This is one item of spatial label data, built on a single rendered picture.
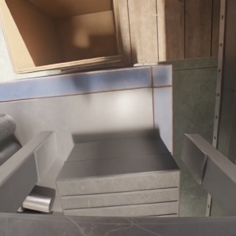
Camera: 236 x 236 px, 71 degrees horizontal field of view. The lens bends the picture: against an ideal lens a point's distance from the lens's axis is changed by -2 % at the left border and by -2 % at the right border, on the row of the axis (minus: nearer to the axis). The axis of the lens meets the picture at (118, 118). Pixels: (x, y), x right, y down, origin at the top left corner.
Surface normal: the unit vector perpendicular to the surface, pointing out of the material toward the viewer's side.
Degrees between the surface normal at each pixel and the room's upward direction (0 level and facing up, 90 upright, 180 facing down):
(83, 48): 0
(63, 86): 0
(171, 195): 0
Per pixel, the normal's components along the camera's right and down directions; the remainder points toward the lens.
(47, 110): 0.00, 0.29
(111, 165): -0.10, -0.95
